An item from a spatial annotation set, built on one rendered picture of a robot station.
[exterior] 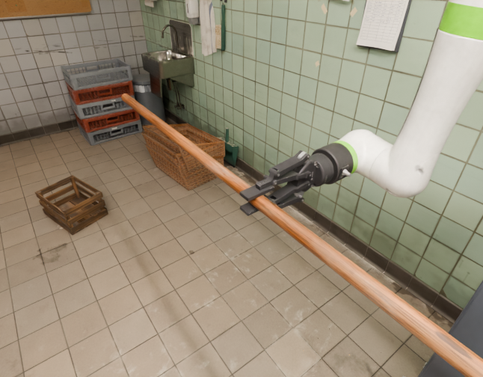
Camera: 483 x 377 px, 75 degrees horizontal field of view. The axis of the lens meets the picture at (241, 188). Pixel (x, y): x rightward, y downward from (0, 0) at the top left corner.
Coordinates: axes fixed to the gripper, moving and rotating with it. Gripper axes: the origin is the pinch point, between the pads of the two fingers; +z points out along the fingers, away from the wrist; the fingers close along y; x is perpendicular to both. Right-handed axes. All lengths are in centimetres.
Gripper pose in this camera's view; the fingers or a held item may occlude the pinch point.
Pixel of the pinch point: (256, 197)
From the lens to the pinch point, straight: 67.2
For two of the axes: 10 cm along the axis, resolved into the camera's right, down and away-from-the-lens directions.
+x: -5.9, -4.6, 6.6
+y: 0.1, 8.2, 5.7
